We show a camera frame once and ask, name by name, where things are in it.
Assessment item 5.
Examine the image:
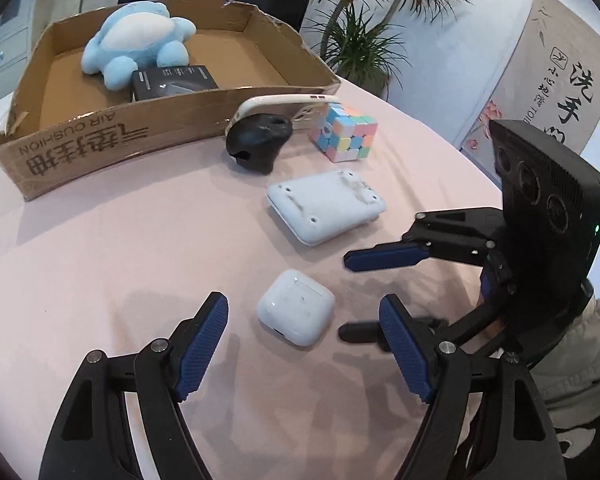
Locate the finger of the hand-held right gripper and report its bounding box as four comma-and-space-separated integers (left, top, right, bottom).
338, 280, 513, 361
343, 207, 508, 273

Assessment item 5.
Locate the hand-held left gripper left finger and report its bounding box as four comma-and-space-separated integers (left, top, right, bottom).
39, 291, 230, 480

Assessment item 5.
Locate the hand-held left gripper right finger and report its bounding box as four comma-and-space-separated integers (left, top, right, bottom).
378, 294, 566, 480

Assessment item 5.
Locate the white earbuds case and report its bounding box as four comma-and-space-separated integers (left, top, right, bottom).
257, 269, 337, 348

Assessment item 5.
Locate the clear cream-rimmed phone case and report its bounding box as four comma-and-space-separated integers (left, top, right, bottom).
227, 92, 342, 128

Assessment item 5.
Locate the brown cardboard box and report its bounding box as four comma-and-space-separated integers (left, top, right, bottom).
0, 0, 342, 202

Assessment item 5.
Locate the person's right forearm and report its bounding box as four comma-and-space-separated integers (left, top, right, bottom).
530, 295, 600, 461

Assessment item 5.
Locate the white rectangular plastic device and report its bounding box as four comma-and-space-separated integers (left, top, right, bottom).
266, 169, 387, 247

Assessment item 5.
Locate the pastel puzzle cube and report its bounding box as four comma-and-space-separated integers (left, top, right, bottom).
308, 102, 379, 163

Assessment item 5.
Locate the beige standing banner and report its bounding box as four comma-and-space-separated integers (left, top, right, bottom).
457, 0, 600, 186

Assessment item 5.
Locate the black rounded plastic object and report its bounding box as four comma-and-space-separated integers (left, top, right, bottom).
225, 112, 295, 176

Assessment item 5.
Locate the spiky-leaved potted plant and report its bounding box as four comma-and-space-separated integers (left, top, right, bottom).
300, 0, 468, 101

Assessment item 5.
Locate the small black product box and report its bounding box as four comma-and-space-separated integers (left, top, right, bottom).
131, 65, 217, 102

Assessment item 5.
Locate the light blue plush toy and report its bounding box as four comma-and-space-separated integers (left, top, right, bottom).
81, 1, 197, 91

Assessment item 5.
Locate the grey metal cabinet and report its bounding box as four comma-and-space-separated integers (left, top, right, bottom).
0, 0, 46, 111

